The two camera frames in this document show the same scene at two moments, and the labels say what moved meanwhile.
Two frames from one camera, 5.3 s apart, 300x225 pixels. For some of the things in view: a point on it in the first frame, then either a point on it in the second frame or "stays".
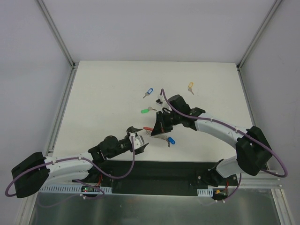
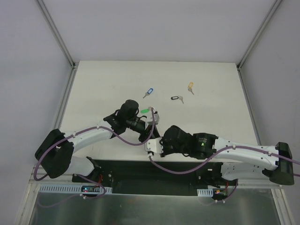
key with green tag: (146, 110) stays
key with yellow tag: (190, 87) stays
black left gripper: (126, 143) -> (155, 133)
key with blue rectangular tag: (148, 92) stays
